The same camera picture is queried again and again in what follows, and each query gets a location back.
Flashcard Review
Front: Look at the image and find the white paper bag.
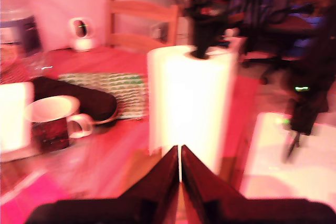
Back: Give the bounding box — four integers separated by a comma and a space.
0, 81, 35, 162

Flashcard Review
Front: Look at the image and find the pink paper sheet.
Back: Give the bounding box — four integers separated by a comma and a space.
0, 171, 79, 224

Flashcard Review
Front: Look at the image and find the black office chair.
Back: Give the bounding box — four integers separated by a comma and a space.
230, 0, 326, 86

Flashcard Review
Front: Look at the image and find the dark red mug white handle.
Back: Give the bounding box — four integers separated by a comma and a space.
25, 95, 94, 153

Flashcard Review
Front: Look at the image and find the small white round camera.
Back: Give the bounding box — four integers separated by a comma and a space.
68, 17, 97, 52

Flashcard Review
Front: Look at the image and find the green wave pattern pouch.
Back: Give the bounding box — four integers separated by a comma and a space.
58, 73, 149, 120

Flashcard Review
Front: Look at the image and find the wooden chair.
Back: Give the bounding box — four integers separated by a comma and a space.
104, 0, 182, 51

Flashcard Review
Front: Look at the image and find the large clear water bottle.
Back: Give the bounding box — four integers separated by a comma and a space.
0, 0, 44, 57

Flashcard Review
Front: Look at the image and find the black zip pouch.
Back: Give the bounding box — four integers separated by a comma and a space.
30, 76, 118, 125

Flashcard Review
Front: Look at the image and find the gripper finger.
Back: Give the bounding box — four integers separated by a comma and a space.
181, 144, 246, 224
206, 15, 226, 57
117, 145, 181, 224
193, 15, 208, 58

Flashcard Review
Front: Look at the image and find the white paper towel roll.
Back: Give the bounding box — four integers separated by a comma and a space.
146, 45, 238, 175

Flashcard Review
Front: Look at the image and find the clear plastic sleeve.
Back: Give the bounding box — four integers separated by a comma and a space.
0, 129, 158, 198

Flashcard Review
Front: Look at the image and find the wicker basket with handle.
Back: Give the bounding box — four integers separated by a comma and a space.
0, 47, 36, 84

